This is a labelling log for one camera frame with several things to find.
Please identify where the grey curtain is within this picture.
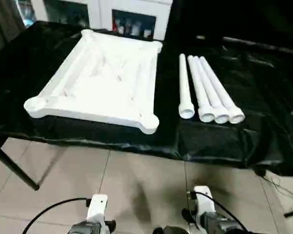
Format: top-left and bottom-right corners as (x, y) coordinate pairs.
(0, 0), (24, 49)

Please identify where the white cabinet with glass doors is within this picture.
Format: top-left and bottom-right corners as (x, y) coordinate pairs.
(42, 0), (174, 41)

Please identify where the black metal stand leg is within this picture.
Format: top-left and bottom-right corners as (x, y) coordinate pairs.
(0, 135), (40, 191)

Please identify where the white plastic table leg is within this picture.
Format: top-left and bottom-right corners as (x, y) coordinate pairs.
(194, 56), (230, 124)
(199, 56), (246, 124)
(178, 54), (195, 119)
(187, 55), (215, 123)

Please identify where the black mat cover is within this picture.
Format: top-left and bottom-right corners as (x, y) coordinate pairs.
(0, 20), (293, 176)

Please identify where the white plastic table top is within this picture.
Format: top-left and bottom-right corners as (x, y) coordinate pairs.
(23, 29), (164, 135)

